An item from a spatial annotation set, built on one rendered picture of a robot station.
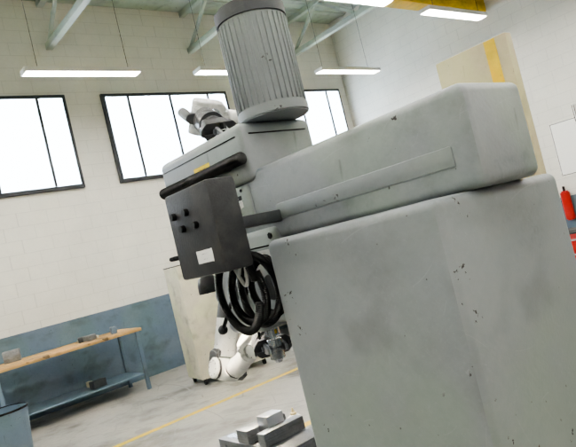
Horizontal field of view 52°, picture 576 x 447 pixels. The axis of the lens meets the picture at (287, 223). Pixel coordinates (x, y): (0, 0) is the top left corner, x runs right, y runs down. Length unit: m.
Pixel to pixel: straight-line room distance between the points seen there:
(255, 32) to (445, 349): 0.97
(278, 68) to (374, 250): 0.66
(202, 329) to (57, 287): 2.55
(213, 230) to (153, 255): 8.76
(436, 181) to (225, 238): 0.47
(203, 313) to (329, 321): 6.69
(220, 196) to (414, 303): 0.49
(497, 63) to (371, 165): 2.00
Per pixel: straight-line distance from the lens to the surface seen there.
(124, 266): 9.83
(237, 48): 1.65
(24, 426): 6.46
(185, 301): 7.87
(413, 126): 1.21
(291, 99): 1.60
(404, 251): 1.11
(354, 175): 1.32
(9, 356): 8.73
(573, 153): 11.00
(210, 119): 1.94
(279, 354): 1.84
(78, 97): 10.26
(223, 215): 1.31
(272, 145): 1.64
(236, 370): 2.18
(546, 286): 1.31
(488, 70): 3.24
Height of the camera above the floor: 1.54
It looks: 2 degrees up
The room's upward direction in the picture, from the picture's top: 14 degrees counter-clockwise
